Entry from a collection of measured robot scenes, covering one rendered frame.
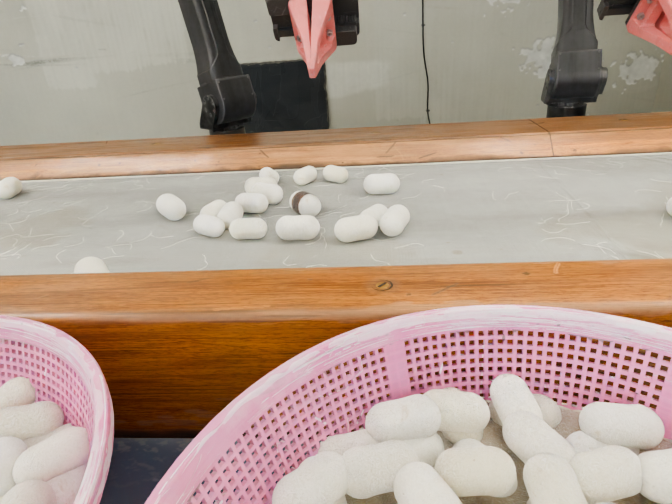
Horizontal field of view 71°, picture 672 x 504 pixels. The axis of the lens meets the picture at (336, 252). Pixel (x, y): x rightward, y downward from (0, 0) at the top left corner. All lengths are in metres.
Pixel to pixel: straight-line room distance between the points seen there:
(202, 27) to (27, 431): 0.68
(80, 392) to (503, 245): 0.29
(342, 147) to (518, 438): 0.44
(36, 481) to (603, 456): 0.23
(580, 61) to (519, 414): 0.74
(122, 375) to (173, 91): 2.30
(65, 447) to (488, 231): 0.32
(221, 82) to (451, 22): 1.80
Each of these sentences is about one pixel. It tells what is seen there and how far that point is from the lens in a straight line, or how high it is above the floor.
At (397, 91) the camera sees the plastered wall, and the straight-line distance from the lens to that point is 2.48.
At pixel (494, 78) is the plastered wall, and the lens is 2.58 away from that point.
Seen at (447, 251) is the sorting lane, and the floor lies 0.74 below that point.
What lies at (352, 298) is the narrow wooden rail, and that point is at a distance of 0.26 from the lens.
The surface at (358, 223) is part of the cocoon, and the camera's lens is 0.37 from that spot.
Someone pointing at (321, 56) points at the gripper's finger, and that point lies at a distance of 0.57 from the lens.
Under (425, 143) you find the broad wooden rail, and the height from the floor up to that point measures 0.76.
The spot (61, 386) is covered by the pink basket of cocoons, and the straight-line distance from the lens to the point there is 0.28.
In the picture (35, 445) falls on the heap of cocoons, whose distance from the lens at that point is 0.26.
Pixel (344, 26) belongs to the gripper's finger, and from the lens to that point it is 0.60.
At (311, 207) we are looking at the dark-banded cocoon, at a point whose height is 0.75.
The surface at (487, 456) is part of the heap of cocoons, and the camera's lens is 0.21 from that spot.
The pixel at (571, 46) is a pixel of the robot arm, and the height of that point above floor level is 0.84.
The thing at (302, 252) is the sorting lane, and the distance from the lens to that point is 0.37.
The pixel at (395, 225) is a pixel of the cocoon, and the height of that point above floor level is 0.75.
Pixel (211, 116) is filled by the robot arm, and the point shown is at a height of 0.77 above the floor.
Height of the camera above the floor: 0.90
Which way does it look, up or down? 26 degrees down
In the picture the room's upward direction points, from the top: 4 degrees counter-clockwise
